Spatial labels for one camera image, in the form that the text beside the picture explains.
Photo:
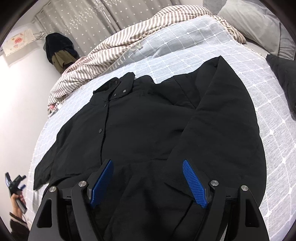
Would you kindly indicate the dark clothes hanging on wall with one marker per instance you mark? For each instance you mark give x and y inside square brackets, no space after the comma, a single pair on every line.
[60,51]

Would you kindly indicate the grey dotted curtain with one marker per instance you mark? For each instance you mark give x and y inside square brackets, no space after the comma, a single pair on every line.
[88,22]

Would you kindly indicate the black folded garment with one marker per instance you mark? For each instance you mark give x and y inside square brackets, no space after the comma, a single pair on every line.
[284,70]

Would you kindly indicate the person's left hand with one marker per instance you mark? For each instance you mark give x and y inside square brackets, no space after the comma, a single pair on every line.
[17,201]

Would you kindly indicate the dark striped sleeve forearm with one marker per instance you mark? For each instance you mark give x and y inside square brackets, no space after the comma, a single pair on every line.
[19,228]

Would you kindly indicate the grey pillow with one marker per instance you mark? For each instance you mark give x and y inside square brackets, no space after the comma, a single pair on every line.
[256,22]

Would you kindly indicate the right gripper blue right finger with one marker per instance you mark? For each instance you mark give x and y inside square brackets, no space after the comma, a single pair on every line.
[198,183]

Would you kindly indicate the brown striped blanket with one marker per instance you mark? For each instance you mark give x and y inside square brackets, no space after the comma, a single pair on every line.
[108,51]

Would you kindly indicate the light grey grid bedspread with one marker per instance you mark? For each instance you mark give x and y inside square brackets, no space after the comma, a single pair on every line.
[182,48]

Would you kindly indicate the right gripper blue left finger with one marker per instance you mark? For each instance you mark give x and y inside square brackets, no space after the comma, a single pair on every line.
[98,182]

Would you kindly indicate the black button-up jacket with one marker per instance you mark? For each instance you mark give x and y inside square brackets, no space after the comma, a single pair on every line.
[147,130]

